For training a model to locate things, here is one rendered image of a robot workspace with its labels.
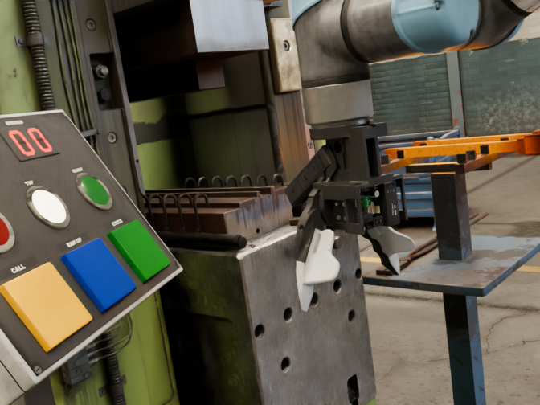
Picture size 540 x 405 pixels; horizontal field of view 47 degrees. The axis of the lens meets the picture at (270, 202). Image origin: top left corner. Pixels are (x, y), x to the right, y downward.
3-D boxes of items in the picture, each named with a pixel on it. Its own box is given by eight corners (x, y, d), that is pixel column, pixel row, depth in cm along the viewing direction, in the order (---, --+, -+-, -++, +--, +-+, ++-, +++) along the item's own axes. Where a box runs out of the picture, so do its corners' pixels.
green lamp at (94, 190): (119, 203, 80) (113, 170, 80) (89, 211, 77) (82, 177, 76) (105, 203, 82) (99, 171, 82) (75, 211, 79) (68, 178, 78)
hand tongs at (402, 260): (475, 215, 189) (475, 211, 189) (488, 215, 187) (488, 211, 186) (376, 275, 145) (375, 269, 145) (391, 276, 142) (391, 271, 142)
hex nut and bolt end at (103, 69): (116, 100, 113) (110, 62, 112) (104, 102, 111) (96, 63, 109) (108, 102, 114) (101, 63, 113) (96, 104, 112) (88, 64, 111)
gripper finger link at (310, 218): (294, 257, 67) (321, 183, 69) (285, 255, 68) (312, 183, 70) (324, 272, 70) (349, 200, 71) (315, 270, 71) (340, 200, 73)
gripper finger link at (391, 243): (426, 280, 73) (387, 231, 69) (389, 273, 78) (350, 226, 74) (438, 260, 74) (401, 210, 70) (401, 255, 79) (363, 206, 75)
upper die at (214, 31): (269, 49, 124) (263, 0, 122) (198, 52, 109) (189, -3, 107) (138, 77, 151) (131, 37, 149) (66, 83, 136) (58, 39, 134)
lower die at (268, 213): (293, 221, 129) (288, 182, 128) (229, 247, 115) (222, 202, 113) (163, 218, 157) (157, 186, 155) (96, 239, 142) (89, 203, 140)
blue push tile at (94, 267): (138, 287, 73) (100, 236, 73) (106, 309, 66) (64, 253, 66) (128, 295, 74) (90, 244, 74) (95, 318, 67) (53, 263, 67)
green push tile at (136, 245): (171, 262, 83) (138, 217, 83) (147, 280, 76) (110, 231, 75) (162, 270, 83) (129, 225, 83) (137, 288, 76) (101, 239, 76)
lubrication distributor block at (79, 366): (106, 386, 106) (91, 311, 104) (75, 402, 102) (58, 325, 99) (94, 382, 109) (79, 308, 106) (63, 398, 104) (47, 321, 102)
